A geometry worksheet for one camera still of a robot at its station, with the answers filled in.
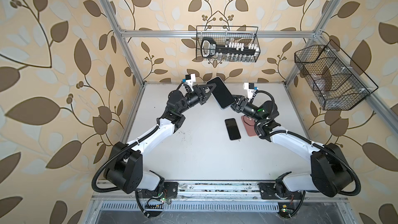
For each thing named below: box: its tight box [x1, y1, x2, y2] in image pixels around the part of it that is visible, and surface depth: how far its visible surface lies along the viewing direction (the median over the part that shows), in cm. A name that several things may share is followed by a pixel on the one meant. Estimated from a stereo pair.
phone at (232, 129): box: [224, 117, 241, 141], surface depth 97 cm
